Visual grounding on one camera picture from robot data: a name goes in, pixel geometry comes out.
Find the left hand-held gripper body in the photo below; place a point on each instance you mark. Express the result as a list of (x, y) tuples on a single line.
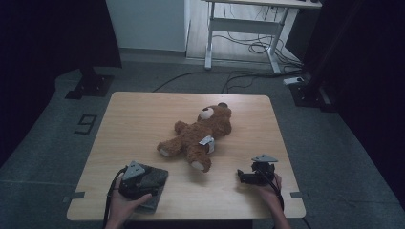
[(132, 173)]

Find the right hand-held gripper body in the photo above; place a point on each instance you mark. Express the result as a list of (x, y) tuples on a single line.
[(262, 173)]

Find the dark grey cloth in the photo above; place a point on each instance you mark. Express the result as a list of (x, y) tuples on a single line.
[(160, 176)]

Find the brown teddy bear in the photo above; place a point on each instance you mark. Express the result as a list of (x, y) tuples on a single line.
[(194, 136)]

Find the person's right hand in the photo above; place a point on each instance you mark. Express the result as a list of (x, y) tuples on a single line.
[(272, 194)]

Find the person's left hand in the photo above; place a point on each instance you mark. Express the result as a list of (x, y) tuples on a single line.
[(122, 206)]

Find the grey tape strip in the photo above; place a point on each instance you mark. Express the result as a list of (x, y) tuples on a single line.
[(76, 195), (297, 195)]

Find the black tape floor marking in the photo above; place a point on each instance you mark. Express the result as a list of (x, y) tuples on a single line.
[(92, 124)]

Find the round table grommet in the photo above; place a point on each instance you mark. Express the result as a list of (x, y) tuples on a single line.
[(223, 104)]

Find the black stand base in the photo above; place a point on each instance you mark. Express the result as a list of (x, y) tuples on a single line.
[(92, 86), (302, 95)]

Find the white power strip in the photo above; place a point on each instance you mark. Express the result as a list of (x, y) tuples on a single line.
[(293, 80)]

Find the white desk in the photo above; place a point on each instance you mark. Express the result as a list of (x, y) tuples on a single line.
[(245, 25)]

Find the black curtain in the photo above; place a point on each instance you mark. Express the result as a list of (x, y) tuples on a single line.
[(47, 47), (366, 63)]

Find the white cabinet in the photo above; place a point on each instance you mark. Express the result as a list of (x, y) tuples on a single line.
[(146, 22)]

